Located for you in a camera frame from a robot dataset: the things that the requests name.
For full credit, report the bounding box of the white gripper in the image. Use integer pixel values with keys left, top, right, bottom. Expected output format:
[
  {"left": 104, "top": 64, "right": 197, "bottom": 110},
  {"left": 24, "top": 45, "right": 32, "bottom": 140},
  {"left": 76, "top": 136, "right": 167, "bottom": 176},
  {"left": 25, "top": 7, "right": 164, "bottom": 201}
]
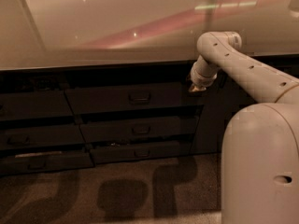
[{"left": 189, "top": 63, "right": 219, "bottom": 93}]

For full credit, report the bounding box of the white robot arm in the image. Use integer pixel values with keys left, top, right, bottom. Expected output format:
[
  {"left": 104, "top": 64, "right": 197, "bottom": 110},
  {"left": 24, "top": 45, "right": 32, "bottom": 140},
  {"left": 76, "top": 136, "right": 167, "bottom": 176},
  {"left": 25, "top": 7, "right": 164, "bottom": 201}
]
[{"left": 191, "top": 32, "right": 299, "bottom": 224}]

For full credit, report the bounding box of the dark cabinet door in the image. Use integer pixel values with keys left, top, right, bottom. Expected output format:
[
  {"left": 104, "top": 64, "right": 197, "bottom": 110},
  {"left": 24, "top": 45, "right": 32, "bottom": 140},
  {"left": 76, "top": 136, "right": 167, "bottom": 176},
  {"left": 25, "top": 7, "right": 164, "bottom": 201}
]
[{"left": 191, "top": 57, "right": 254, "bottom": 154}]

